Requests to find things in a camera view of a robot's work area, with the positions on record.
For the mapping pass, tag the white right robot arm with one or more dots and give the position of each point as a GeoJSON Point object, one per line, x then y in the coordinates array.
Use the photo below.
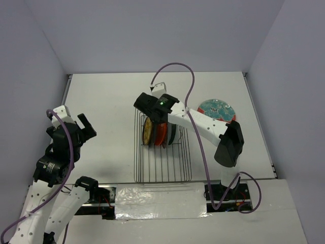
{"type": "Point", "coordinates": [227, 137]}

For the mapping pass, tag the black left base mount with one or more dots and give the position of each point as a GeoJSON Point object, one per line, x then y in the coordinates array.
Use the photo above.
{"type": "Point", "coordinates": [102, 204]}

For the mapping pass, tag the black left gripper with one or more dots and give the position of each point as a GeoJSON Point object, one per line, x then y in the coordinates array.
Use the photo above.
{"type": "Point", "coordinates": [88, 131]}

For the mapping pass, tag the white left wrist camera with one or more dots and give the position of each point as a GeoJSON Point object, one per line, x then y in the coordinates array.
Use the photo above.
{"type": "Point", "coordinates": [63, 113]}

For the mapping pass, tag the silver foil tape sheet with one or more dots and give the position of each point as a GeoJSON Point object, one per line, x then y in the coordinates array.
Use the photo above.
{"type": "Point", "coordinates": [160, 201]}

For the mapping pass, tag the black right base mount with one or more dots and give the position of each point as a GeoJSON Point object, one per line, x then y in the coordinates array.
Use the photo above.
{"type": "Point", "coordinates": [233, 199]}

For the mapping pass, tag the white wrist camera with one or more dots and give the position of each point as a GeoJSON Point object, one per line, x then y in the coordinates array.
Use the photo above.
{"type": "Point", "coordinates": [157, 90]}
{"type": "Point", "coordinates": [63, 113]}

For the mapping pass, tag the red teal patterned plate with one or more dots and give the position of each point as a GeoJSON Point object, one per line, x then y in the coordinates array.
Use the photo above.
{"type": "Point", "coordinates": [217, 109]}

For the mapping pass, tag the yellow patterned plate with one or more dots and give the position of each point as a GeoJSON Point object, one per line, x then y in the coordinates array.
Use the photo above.
{"type": "Point", "coordinates": [147, 131]}

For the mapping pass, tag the orange plate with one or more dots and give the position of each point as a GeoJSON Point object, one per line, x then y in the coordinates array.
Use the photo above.
{"type": "Point", "coordinates": [161, 132]}

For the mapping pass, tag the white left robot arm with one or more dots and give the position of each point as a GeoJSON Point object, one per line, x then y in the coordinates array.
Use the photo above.
{"type": "Point", "coordinates": [40, 223]}

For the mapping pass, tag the dark speckled plate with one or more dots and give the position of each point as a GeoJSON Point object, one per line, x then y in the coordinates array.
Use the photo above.
{"type": "Point", "coordinates": [172, 133]}

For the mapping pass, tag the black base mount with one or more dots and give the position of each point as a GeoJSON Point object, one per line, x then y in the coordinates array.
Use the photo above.
{"type": "Point", "coordinates": [233, 199]}
{"type": "Point", "coordinates": [102, 204]}

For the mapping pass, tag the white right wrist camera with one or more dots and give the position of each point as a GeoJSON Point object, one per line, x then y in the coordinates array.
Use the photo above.
{"type": "Point", "coordinates": [157, 90]}

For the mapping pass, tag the grey wire dish rack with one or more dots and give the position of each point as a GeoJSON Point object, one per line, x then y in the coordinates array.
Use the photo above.
{"type": "Point", "coordinates": [158, 165]}

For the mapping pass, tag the grey plate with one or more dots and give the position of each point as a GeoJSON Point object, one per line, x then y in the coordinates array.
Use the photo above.
{"type": "Point", "coordinates": [153, 135]}

